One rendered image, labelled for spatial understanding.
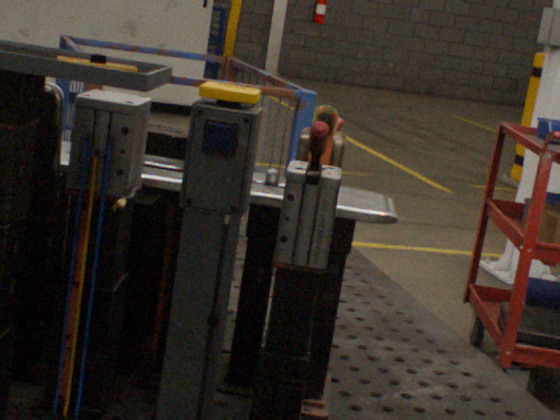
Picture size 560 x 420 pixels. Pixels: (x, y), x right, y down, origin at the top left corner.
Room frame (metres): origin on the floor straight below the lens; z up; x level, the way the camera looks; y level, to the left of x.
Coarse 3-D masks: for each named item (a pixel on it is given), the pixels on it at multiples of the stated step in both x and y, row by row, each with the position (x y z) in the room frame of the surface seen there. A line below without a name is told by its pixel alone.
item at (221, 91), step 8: (200, 88) 1.05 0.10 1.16; (208, 88) 1.05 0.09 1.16; (216, 88) 1.05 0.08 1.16; (224, 88) 1.05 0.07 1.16; (232, 88) 1.07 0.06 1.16; (240, 88) 1.08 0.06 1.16; (248, 88) 1.09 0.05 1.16; (200, 96) 1.05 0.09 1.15; (208, 96) 1.05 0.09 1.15; (216, 96) 1.05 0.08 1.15; (224, 96) 1.05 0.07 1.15; (232, 96) 1.05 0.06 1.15; (240, 96) 1.05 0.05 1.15; (248, 96) 1.05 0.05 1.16; (256, 96) 1.06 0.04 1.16; (224, 104) 1.07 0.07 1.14; (232, 104) 1.07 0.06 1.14
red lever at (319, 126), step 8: (312, 128) 1.09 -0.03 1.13; (320, 128) 1.09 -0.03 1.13; (328, 128) 1.09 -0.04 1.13; (312, 136) 1.09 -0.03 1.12; (320, 136) 1.09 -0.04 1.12; (312, 144) 1.11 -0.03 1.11; (320, 144) 1.10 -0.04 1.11; (312, 152) 1.12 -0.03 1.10; (320, 152) 1.12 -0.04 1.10; (312, 160) 1.16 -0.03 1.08; (312, 168) 1.18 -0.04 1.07; (320, 168) 1.18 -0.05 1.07; (312, 176) 1.18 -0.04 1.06; (320, 176) 1.18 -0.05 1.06
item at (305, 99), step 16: (64, 48) 4.39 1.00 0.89; (112, 48) 4.49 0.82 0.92; (128, 48) 4.51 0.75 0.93; (144, 48) 4.53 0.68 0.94; (160, 48) 4.56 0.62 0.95; (224, 64) 4.65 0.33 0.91; (240, 64) 4.47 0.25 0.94; (64, 80) 4.23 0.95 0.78; (176, 80) 3.41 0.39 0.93; (192, 80) 3.42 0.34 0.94; (208, 80) 3.44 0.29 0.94; (224, 80) 4.63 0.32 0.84; (272, 80) 3.98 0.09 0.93; (64, 96) 4.41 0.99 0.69; (288, 96) 3.53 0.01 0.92; (304, 96) 3.55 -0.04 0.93; (64, 112) 4.11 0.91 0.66; (288, 112) 3.78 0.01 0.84; (304, 112) 3.55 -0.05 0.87; (64, 128) 4.42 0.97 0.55; (288, 160) 3.57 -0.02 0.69
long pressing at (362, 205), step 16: (64, 144) 1.48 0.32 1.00; (64, 160) 1.34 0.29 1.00; (144, 160) 1.45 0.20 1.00; (160, 160) 1.47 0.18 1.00; (176, 160) 1.49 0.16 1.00; (144, 176) 1.33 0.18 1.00; (160, 176) 1.33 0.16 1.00; (176, 176) 1.36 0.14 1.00; (256, 176) 1.46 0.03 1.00; (256, 192) 1.32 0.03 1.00; (272, 192) 1.35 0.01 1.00; (352, 192) 1.45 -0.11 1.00; (368, 192) 1.47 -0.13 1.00; (352, 208) 1.31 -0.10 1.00; (368, 208) 1.34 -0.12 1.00; (384, 208) 1.36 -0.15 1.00
